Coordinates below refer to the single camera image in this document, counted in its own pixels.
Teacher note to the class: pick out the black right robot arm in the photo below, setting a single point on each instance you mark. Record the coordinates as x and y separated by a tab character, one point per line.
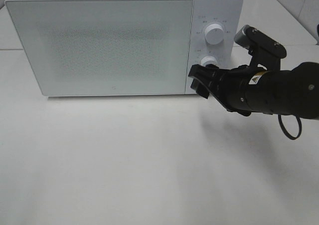
247	90

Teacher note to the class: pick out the white microwave door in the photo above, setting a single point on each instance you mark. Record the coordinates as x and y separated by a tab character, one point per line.
118	47

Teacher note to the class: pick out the white microwave oven body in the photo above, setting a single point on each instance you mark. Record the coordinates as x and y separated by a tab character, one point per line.
214	8

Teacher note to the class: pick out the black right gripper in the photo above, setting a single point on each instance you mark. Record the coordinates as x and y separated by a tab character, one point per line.
228	85

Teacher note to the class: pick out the white microwave knob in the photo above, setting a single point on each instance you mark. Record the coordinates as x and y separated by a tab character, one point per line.
208	60
214	33

